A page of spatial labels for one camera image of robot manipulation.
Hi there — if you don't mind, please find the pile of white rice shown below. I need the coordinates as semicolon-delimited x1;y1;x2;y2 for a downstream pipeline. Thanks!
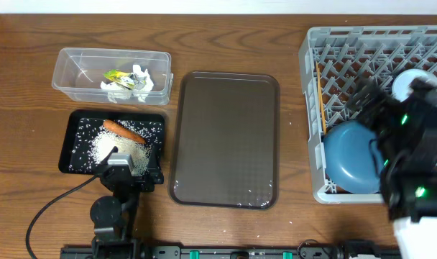
70;119;164;177

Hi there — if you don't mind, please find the brown serving tray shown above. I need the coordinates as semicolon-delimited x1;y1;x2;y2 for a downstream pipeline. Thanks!
169;71;280;210

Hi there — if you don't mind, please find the dark blue plate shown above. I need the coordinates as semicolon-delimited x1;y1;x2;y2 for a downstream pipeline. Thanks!
323;120;385;194

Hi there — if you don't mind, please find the black plastic tray bin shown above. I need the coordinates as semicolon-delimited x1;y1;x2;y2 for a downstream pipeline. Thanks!
58;109;165;175

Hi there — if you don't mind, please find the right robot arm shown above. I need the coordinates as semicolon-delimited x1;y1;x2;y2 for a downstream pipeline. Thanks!
346;78;437;258

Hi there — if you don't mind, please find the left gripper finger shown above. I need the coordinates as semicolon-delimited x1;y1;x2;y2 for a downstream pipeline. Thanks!
147;144;162;173
98;146;118;168

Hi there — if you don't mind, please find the clear plastic bin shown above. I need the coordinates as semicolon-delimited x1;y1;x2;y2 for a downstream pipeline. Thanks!
52;47;173;105

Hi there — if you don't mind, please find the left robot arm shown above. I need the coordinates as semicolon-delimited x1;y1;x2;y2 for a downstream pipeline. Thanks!
90;145;164;259

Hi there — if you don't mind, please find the grey dishwasher rack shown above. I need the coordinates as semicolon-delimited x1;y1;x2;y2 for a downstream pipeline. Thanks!
299;25;437;204

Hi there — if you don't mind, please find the light blue bowl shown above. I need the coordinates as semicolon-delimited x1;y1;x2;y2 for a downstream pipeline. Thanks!
392;69;437;102

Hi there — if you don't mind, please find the wooden chopstick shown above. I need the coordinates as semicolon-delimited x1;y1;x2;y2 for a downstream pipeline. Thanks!
317;71;328;136
315;61;326;136

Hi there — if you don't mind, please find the yellow green snack wrapper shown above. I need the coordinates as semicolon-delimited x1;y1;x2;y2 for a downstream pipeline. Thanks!
103;69;135;89

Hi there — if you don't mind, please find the orange carrot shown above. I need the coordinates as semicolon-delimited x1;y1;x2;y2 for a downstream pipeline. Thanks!
103;120;146;144

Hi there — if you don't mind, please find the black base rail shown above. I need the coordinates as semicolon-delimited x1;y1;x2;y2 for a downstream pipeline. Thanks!
60;240;402;259

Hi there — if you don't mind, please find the white tissue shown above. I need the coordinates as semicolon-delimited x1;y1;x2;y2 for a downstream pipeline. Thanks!
100;65;155;103

